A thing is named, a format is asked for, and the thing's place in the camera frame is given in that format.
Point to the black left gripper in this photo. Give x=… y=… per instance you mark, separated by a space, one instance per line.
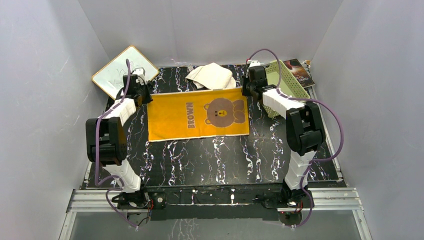
x=145 y=87

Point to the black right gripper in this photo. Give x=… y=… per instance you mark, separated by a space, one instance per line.
x=246 y=78

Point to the yellow brown bear towel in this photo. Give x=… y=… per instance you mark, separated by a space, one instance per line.
x=197 y=114

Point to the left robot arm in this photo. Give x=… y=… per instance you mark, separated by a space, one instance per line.
x=106 y=140

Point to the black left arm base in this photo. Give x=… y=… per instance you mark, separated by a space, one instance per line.
x=139 y=200

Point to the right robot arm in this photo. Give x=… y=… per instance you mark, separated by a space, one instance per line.
x=304 y=127

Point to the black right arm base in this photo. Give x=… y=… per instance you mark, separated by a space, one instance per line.
x=288 y=200

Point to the green perforated plastic basket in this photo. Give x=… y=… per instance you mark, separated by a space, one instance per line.
x=285 y=81

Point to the crumpled white cloth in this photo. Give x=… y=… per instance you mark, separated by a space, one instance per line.
x=212 y=76

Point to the dark book with red cover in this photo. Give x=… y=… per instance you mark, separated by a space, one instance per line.
x=299 y=72

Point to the white board with wooden frame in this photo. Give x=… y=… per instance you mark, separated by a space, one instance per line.
x=110 y=78

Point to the aluminium front rail frame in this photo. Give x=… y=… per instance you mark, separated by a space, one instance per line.
x=244 y=196

